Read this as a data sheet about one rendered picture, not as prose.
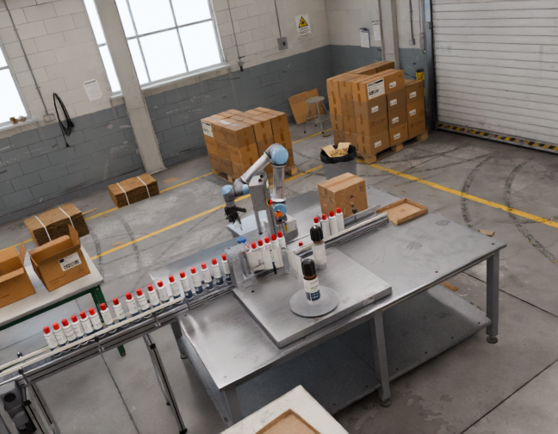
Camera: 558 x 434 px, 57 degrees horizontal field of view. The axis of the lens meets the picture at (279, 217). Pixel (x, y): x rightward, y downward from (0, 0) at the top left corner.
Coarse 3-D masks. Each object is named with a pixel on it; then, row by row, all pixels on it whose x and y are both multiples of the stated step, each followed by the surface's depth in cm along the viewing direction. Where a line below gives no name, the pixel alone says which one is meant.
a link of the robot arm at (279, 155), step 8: (272, 152) 374; (280, 152) 372; (272, 160) 378; (280, 160) 374; (280, 168) 379; (280, 176) 381; (280, 184) 384; (280, 192) 386; (272, 200) 389; (280, 200) 387; (280, 208) 388
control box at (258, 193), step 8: (256, 176) 356; (264, 176) 353; (256, 184) 342; (264, 184) 345; (256, 192) 343; (264, 192) 343; (256, 200) 346; (264, 200) 345; (256, 208) 349; (264, 208) 348
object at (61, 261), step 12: (72, 228) 415; (60, 240) 427; (72, 240) 426; (36, 252) 416; (48, 252) 421; (60, 252) 392; (72, 252) 406; (36, 264) 395; (48, 264) 398; (60, 264) 403; (72, 264) 409; (84, 264) 415; (48, 276) 400; (60, 276) 406; (72, 276) 412; (48, 288) 402
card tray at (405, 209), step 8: (400, 200) 421; (408, 200) 419; (384, 208) 415; (392, 208) 417; (400, 208) 414; (408, 208) 412; (416, 208) 410; (424, 208) 400; (392, 216) 405; (400, 216) 403; (408, 216) 395; (416, 216) 399
